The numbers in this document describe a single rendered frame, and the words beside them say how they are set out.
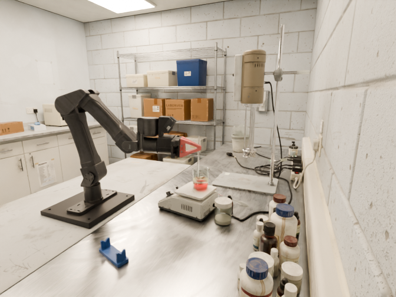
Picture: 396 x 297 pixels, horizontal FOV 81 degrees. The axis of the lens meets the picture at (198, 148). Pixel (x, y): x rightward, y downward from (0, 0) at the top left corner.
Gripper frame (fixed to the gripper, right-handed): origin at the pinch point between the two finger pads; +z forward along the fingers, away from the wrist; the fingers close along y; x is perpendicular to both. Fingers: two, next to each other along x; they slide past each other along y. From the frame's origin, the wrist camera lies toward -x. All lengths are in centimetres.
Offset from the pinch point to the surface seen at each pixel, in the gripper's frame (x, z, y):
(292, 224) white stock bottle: 13.9, 27.1, -23.4
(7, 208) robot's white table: 28, -73, -4
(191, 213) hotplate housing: 22.3, -1.1, -6.5
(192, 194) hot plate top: 15.9, -1.2, -4.4
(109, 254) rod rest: 24.5, -21.4, -27.8
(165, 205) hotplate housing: 22.8, -11.4, -1.3
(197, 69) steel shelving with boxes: -47, -19, 220
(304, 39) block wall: -84, 102, 215
